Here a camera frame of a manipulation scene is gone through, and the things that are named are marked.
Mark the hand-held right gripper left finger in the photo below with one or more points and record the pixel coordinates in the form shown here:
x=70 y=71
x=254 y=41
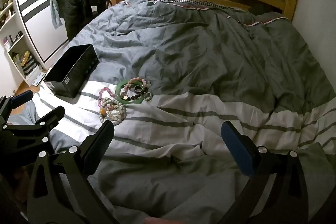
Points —
x=98 y=145

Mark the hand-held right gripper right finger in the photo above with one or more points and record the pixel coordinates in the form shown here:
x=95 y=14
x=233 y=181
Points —
x=237 y=146

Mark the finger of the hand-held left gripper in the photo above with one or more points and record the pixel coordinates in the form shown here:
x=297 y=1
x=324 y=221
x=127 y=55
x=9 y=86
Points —
x=51 y=117
x=22 y=98

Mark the black cardboard box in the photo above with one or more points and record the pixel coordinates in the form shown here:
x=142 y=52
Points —
x=76 y=66

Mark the yellow shelf item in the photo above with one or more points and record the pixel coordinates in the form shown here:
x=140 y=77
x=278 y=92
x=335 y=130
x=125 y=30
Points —
x=25 y=57

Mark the white shelf unit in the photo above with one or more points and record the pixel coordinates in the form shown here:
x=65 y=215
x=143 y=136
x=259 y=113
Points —
x=15 y=48

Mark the green jade bangle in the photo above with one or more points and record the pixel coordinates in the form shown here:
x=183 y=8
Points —
x=117 y=90

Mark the white sliding wardrobe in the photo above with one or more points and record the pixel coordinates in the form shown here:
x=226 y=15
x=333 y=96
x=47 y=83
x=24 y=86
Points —
x=39 y=11

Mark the grey striped duvet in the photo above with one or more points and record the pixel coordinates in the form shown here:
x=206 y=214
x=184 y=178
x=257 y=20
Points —
x=210 y=61

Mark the light blue shirt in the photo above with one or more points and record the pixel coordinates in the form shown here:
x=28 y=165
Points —
x=55 y=8

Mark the black puffer jacket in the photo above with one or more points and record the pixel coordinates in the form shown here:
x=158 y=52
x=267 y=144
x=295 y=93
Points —
x=78 y=1

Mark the checkered cloth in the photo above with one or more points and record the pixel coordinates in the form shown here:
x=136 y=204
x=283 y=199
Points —
x=199 y=2

